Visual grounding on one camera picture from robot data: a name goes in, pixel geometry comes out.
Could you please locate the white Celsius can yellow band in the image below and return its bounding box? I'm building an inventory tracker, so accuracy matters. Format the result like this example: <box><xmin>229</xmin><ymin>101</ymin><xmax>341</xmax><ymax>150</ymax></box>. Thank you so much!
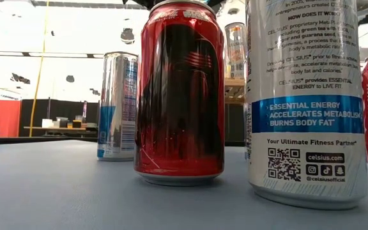
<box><xmin>224</xmin><ymin>22</ymin><xmax>247</xmax><ymax>80</ymax></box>

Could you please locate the white Celsius can blue band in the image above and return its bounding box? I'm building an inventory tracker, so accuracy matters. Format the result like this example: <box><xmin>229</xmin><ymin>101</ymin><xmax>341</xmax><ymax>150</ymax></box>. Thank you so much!
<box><xmin>244</xmin><ymin>0</ymin><xmax>368</xmax><ymax>211</ymax></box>

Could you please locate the small silver blue can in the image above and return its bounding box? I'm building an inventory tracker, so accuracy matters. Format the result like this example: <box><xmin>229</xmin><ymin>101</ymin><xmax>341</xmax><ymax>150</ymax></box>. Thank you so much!
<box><xmin>96</xmin><ymin>50</ymin><xmax>139</xmax><ymax>162</ymax></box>

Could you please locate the wooden slatted shelf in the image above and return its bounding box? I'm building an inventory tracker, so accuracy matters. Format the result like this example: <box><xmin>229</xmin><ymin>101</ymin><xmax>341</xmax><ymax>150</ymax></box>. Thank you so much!
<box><xmin>224</xmin><ymin>77</ymin><xmax>247</xmax><ymax>105</ymax></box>

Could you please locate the red cola can dark figure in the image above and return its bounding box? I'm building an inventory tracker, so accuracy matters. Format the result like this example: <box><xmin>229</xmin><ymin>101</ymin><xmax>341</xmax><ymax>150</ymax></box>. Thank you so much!
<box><xmin>134</xmin><ymin>0</ymin><xmax>226</xmax><ymax>188</ymax></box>

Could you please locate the black partition panel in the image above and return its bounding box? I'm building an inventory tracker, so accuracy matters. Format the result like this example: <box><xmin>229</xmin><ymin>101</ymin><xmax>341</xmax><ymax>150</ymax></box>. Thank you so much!
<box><xmin>224</xmin><ymin>103</ymin><xmax>246</xmax><ymax>147</ymax></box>
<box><xmin>19</xmin><ymin>98</ymin><xmax>100</xmax><ymax>138</ymax></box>

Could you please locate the wooden workbench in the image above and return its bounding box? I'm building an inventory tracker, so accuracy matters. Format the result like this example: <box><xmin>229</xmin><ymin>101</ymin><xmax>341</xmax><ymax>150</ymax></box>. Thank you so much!
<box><xmin>23</xmin><ymin>126</ymin><xmax>98</xmax><ymax>138</ymax></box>

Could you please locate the blue-grey table mat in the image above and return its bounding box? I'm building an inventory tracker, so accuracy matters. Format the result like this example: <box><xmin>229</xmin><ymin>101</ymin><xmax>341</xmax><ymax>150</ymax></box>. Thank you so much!
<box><xmin>0</xmin><ymin>140</ymin><xmax>368</xmax><ymax>230</ymax></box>

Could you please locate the red panel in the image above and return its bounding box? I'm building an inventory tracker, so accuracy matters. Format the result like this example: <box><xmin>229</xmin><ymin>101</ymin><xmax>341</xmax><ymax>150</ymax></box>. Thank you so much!
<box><xmin>0</xmin><ymin>99</ymin><xmax>22</xmax><ymax>138</ymax></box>

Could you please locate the yellow cable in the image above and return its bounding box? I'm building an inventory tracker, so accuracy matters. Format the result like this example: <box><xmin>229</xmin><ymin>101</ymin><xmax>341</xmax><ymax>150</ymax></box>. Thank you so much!
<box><xmin>28</xmin><ymin>0</ymin><xmax>50</xmax><ymax>138</ymax></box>

